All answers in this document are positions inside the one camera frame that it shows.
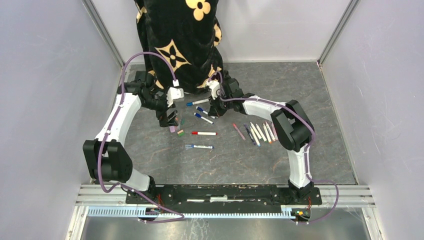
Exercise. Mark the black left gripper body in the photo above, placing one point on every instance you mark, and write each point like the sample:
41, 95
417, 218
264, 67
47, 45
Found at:
161, 115

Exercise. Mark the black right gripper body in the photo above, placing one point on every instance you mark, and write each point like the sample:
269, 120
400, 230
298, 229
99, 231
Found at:
220, 106

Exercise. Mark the dark blue capped marker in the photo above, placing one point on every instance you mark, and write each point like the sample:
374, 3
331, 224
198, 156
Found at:
205, 112
203, 118

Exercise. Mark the light blue capped white marker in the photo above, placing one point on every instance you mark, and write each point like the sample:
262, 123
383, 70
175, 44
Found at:
189, 104

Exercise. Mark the pink gel pen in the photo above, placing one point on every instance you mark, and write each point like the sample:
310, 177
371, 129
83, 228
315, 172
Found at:
239, 132

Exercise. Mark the dark purple pen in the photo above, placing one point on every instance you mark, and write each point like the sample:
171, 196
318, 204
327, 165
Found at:
249, 134

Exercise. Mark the orange capped white marker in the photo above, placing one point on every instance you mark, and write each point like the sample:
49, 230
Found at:
267, 135

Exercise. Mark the pink highlighter pen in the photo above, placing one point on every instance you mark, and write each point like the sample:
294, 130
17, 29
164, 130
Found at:
274, 132

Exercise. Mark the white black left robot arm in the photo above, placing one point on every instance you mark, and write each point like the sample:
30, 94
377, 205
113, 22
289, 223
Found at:
108, 163

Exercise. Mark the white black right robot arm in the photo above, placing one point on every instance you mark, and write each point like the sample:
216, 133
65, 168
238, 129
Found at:
292, 126

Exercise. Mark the clear blue ballpoint pen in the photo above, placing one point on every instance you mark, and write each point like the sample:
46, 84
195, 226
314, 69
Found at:
194, 146

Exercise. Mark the red capped white marker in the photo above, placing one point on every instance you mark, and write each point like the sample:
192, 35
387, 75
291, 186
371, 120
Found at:
203, 133

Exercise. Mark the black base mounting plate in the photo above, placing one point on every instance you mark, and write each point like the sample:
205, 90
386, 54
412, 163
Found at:
229, 199

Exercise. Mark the black floral blanket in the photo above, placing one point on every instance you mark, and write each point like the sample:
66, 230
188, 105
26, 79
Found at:
186, 33

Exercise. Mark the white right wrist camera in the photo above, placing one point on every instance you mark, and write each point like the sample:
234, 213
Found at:
215, 88

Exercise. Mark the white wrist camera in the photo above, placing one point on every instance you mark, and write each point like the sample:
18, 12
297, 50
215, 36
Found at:
215, 88
174, 95

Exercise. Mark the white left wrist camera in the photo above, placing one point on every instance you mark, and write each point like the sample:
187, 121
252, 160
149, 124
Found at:
174, 95

